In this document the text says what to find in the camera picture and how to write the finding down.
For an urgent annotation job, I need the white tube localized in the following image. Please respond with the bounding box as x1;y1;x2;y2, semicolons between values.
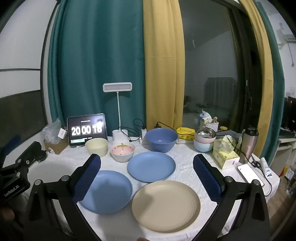
260;157;273;178

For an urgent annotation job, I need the yellow wipes packet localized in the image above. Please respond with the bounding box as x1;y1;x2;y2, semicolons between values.
176;127;195;141

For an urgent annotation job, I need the clear plastic bag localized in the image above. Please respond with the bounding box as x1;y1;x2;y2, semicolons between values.
42;118;62;143

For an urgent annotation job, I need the pale blue bowl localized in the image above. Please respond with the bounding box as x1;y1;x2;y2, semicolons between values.
194;139;214;153

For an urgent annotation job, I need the tablet showing clock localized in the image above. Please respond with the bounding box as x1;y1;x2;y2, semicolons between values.
67;113;108;148

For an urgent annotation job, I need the beige plate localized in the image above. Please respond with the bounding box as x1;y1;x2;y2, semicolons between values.
131;181;201;234

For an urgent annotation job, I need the narrow teal curtain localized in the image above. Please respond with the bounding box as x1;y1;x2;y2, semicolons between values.
255;0;286;165

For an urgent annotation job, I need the yellow tissue box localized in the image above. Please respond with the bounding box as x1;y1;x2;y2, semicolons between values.
213;137;240;169

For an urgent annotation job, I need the grey cloth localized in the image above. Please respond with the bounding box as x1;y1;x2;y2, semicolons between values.
216;130;242;141

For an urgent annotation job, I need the cardboard box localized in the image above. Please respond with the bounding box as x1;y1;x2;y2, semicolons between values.
43;138;69;154

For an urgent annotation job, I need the steel bowl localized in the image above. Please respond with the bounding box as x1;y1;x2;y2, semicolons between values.
195;127;216;142

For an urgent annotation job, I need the white plastic basket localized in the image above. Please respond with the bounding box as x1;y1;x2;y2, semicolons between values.
200;120;219;131

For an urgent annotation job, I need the blue and white packet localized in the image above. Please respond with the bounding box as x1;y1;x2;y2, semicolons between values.
199;109;212;122

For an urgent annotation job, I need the smartphone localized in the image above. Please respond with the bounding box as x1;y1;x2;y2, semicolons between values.
237;163;264;187

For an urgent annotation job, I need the wide yellow curtain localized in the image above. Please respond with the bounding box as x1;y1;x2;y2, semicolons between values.
142;0;185;133

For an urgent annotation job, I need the white desk lamp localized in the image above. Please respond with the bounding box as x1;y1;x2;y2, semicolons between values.
103;83;133;142

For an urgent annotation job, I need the blue plate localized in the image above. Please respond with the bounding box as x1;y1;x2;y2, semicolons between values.
127;152;176;183
77;170;133;214

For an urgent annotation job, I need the person's left hand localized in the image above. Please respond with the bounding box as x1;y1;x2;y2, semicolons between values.
0;206;15;220

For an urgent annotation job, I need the black monitor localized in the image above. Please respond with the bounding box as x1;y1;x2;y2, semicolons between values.
284;96;296;130

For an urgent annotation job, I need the narrow yellow curtain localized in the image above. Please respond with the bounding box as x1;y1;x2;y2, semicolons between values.
239;0;274;149

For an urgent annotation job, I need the white power strip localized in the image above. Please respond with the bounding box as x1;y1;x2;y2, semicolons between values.
131;136;195;144

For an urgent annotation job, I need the black phone cable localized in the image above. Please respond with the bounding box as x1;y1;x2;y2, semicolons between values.
228;137;273;197

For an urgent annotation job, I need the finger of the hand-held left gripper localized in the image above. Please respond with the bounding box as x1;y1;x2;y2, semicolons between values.
0;136;21;156
0;141;48;173

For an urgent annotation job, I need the pale yellow bowl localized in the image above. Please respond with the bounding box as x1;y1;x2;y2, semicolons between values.
85;138;109;158

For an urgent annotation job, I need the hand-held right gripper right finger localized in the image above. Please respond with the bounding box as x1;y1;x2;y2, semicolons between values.
193;153;271;241

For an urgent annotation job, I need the large blue bowl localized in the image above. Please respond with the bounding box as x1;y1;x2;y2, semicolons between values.
145;128;179;153

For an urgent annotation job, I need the wide teal curtain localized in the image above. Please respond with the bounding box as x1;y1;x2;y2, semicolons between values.
47;0;147;137

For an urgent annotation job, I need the steel tumbler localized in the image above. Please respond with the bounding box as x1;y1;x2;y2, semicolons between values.
239;126;259;164

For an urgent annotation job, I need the black window frame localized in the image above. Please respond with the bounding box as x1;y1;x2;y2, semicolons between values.
229;7;258;139

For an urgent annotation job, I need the pink strawberry bowl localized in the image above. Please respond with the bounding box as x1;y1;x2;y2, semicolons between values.
110;143;136;163

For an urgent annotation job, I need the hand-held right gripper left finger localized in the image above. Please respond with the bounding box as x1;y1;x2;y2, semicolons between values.
23;153;102;241

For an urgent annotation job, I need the pale pink bowl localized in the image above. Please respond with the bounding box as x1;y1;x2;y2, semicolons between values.
194;137;216;145

